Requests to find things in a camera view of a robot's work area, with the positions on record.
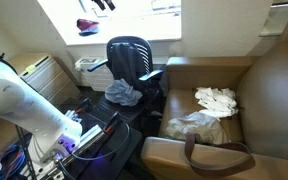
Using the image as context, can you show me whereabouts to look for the brown leather belt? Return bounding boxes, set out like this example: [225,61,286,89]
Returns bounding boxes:
[184,133,256,178]

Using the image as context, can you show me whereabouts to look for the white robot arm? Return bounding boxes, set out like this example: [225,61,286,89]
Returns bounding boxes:
[0,61,82,166]

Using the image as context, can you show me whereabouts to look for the black jacket on chair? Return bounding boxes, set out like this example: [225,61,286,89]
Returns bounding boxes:
[109,43,152,91]

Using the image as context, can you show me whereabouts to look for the black mesh office chair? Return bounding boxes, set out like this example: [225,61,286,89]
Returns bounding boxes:
[87,36,163,123]

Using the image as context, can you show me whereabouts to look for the blue-grey crumpled cloth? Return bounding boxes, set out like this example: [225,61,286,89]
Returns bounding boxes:
[105,79,142,106]

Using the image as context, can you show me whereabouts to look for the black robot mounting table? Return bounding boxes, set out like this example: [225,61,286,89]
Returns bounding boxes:
[18,97,143,180]

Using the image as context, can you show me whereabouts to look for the grey-white crumpled garment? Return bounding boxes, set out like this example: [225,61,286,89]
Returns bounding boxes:
[164,112,229,144]

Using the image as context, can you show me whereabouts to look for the white crumpled towel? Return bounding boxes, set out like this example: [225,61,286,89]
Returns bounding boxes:
[195,87,238,118]

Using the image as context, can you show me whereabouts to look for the maroon and blue cap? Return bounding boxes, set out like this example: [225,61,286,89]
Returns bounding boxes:
[77,19,99,36]

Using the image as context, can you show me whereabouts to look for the wooden drawer cabinet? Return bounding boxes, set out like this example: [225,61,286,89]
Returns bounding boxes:
[8,53,81,106]

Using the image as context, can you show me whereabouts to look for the brown leather armchair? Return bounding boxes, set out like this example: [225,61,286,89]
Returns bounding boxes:
[141,41,288,180]

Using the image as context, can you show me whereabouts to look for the white wall heater unit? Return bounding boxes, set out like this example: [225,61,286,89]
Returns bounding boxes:
[74,56,116,93]

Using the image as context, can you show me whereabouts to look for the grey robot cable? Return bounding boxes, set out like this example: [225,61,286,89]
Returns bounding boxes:
[69,121,131,162]

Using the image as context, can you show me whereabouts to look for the blue coiled cable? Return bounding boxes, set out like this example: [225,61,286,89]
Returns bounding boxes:
[0,143,28,180]

